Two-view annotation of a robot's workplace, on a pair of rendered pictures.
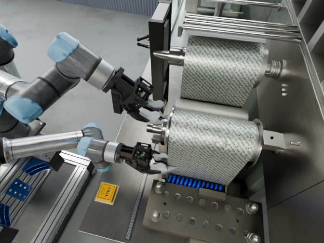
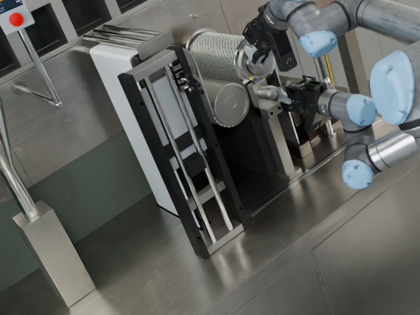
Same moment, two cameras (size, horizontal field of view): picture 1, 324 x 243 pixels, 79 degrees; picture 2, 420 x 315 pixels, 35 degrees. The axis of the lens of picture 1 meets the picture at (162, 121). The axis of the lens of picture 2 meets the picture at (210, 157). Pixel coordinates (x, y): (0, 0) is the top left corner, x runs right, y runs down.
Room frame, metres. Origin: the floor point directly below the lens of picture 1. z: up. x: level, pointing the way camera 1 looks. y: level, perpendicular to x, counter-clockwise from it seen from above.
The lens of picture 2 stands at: (1.60, 1.19, 1.90)
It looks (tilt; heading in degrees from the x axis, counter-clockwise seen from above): 27 degrees down; 231
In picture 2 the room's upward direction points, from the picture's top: 21 degrees counter-clockwise
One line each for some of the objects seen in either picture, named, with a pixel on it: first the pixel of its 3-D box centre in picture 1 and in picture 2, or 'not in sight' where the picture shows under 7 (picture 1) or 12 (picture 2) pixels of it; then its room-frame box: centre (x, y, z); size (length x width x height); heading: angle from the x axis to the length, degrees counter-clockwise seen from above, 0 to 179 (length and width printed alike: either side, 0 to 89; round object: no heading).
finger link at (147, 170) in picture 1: (149, 167); not in sight; (0.28, 0.04, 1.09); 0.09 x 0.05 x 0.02; 76
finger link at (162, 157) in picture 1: (164, 157); (282, 95); (0.31, -0.01, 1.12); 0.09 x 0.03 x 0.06; 79
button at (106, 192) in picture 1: (106, 192); not in sight; (0.24, 0.24, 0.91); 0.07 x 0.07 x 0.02; 78
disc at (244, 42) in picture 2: (170, 127); (255, 60); (0.35, -0.03, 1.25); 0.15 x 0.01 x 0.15; 168
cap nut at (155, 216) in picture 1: (155, 214); (327, 84); (0.13, 0.02, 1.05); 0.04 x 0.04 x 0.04
